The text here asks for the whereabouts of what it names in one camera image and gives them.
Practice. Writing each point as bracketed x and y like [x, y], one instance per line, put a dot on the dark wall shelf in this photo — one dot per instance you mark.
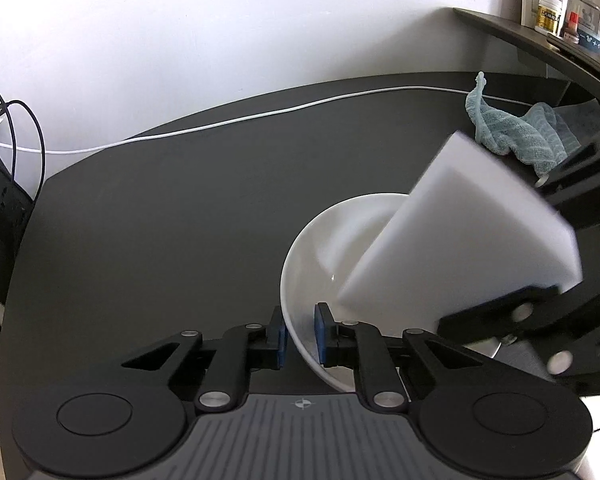
[570, 60]

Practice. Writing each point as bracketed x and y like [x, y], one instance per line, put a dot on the white sponge block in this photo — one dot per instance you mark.
[539, 247]

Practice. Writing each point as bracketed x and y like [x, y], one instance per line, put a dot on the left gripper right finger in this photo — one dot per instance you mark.
[360, 347]

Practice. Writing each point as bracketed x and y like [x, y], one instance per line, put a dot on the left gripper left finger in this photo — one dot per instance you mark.
[230, 361]

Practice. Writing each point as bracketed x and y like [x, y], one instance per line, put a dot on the red cap small bottle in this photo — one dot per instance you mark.
[570, 31]

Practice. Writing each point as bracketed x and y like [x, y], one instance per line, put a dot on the clear plastic container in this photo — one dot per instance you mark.
[589, 26]

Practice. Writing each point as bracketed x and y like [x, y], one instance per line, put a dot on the green striped towel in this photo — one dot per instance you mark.
[542, 138]

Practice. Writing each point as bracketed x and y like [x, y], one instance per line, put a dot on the white pill bottle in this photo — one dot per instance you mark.
[549, 16]

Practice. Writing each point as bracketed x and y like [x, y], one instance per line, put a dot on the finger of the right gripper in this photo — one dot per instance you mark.
[573, 188]
[495, 318]

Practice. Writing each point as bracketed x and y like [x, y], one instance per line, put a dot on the white ceramic bowl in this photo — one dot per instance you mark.
[330, 269]

